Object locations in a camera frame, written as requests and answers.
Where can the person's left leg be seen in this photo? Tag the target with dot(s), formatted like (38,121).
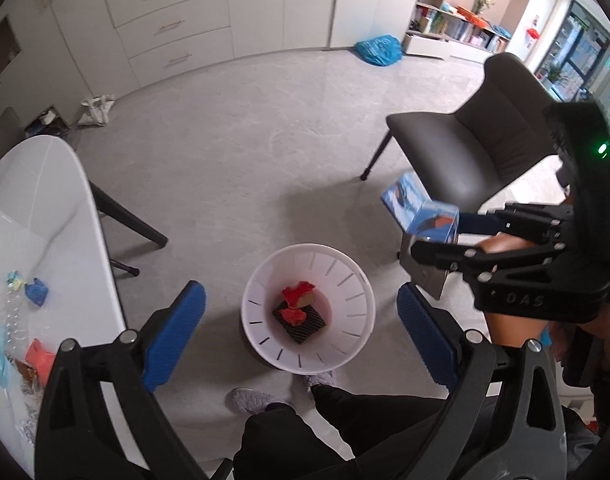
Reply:
(285,440)

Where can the clear plastic bottle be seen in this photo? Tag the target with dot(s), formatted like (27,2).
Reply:
(17,325)

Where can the small yellow blue wrapper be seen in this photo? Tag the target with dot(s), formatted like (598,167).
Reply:
(14,281)

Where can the blue plastic bag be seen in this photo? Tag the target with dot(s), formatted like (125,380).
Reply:
(380,50)

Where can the red crumpled wrapper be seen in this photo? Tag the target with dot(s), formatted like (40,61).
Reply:
(291,316)
(295,294)

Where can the dark grey chair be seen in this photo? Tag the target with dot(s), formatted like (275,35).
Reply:
(435,145)

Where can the person's right leg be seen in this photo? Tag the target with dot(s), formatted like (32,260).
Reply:
(375,415)

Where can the open shelf unit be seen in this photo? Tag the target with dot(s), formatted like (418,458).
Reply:
(450,25)

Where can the orange red wrapper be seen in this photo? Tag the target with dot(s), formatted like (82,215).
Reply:
(40,360)

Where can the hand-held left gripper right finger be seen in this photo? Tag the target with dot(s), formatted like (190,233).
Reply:
(430,335)

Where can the grey metal plate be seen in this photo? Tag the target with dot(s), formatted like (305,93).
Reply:
(427,277)

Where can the black woven-pattern packet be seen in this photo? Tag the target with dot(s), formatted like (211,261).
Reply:
(311,326)

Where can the blue printed box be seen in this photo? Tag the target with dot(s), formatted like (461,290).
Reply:
(410,205)

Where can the blue crumpled wrapper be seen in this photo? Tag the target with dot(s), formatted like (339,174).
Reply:
(37,291)

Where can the white oval table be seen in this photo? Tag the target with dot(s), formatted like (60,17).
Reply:
(35,200)

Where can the brown snack wrapper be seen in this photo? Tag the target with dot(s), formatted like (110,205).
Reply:
(27,372)

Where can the person's right grey shoe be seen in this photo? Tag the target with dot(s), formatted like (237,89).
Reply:
(319,382)

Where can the white slotted waste bin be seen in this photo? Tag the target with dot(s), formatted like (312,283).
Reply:
(335,342)

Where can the white drawer cabinet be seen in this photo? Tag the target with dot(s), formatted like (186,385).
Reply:
(170,25)

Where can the vase of flowers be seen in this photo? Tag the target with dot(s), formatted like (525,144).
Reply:
(481,0)

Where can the person's grey shoe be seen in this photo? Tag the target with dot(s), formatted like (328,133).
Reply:
(255,401)
(319,382)

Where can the person's left grey shoe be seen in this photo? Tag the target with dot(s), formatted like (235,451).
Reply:
(255,401)

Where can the glass window front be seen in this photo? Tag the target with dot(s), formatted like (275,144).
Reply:
(580,45)

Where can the white tote bag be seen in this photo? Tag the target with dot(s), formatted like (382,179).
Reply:
(96,110)

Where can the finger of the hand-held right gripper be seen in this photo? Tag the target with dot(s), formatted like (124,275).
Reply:
(445,255)
(485,223)

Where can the person's leg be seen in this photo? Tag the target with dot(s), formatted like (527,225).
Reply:
(285,440)
(375,415)

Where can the open box of clutter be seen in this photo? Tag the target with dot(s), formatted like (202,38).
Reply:
(47,122)

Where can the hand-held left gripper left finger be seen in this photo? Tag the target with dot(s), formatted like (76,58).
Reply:
(177,332)

